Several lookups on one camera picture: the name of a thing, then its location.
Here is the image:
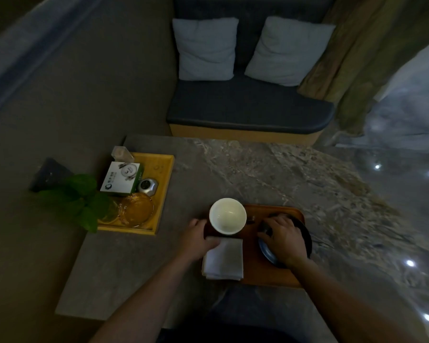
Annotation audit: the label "person's right hand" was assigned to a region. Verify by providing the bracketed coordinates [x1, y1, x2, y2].
[257, 214, 310, 270]

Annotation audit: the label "person's left hand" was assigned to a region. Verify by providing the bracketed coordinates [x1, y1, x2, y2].
[177, 218, 222, 263]

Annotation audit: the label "black saucer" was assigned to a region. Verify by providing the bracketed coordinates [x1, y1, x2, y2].
[257, 212, 314, 270]

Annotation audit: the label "white napkins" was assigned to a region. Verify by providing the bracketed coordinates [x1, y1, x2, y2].
[201, 238, 245, 282]

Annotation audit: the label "white cup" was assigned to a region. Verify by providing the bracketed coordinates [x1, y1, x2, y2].
[209, 198, 256, 235]

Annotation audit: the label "orange wooden tray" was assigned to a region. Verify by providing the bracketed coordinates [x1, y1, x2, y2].
[204, 204, 306, 289]

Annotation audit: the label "person's left forearm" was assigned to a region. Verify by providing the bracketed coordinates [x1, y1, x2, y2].
[89, 252, 201, 343]

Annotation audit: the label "person's right forearm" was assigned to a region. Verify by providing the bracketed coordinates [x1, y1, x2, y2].
[289, 259, 421, 343]

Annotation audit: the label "yellow tray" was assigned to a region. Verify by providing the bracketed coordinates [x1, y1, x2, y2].
[97, 152, 175, 236]

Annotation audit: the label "person's dark clothing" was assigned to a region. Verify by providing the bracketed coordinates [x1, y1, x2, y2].
[157, 323, 301, 343]

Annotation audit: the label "amber glass ashtray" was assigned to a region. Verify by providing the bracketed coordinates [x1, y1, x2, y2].
[118, 192, 156, 229]

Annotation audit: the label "silver metal call bell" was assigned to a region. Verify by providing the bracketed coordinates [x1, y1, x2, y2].
[137, 177, 160, 197]

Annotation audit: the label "clear glass vase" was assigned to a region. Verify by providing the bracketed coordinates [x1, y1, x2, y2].
[100, 200, 121, 225]

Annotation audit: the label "white and green box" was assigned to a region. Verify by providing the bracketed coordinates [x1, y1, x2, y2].
[100, 161, 145, 196]

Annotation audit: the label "clear plastic toothpick holder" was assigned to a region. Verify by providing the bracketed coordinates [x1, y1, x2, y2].
[111, 145, 135, 164]

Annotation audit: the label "green leafy plant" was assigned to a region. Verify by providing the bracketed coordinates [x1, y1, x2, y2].
[39, 173, 112, 234]

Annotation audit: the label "dark cushioned bench seat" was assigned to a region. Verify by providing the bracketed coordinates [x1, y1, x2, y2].
[166, 0, 337, 147]

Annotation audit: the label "grey square pillow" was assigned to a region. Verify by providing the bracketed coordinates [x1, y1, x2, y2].
[171, 17, 239, 82]
[244, 16, 337, 87]

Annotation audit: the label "black wall socket panel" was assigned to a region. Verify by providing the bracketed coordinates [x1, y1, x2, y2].
[29, 157, 74, 192]

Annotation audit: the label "white pedestal block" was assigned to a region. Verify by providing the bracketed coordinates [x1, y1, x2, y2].
[373, 31, 429, 102]

